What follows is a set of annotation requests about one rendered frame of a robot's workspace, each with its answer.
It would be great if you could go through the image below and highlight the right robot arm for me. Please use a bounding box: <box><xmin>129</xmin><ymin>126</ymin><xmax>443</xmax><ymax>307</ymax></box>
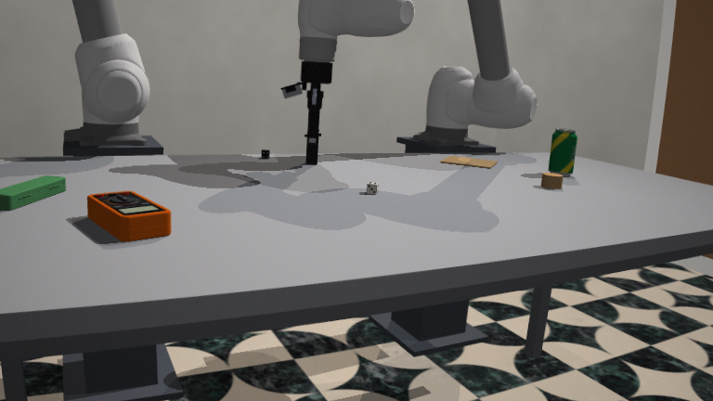
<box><xmin>64</xmin><ymin>0</ymin><xmax>149</xmax><ymax>146</ymax></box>

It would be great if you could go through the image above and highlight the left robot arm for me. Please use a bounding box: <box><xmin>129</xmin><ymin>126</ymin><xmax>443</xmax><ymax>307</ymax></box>
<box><xmin>298</xmin><ymin>0</ymin><xmax>538</xmax><ymax>146</ymax></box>

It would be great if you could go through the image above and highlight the tan square mat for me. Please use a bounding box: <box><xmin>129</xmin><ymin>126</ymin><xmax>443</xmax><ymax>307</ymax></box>
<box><xmin>440</xmin><ymin>156</ymin><xmax>498</xmax><ymax>169</ymax></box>

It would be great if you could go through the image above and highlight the green soda can with yellow stripes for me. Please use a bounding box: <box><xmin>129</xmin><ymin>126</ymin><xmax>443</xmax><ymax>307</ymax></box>
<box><xmin>549</xmin><ymin>128</ymin><xmax>577</xmax><ymax>176</ymax></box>

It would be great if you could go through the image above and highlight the white die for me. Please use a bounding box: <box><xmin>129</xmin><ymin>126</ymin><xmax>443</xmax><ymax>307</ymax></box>
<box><xmin>367</xmin><ymin>182</ymin><xmax>379</xmax><ymax>195</ymax></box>

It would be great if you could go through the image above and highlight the tan cylinder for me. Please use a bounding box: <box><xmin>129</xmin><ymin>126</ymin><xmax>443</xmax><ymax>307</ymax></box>
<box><xmin>541</xmin><ymin>173</ymin><xmax>564</xmax><ymax>189</ymax></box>

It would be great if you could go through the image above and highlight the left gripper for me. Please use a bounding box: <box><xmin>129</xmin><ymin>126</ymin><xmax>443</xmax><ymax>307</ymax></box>
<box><xmin>301</xmin><ymin>61</ymin><xmax>332</xmax><ymax>164</ymax></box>

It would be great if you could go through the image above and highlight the orange digital multimeter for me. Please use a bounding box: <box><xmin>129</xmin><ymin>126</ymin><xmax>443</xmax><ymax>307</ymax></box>
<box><xmin>87</xmin><ymin>191</ymin><xmax>171</xmax><ymax>241</ymax></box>

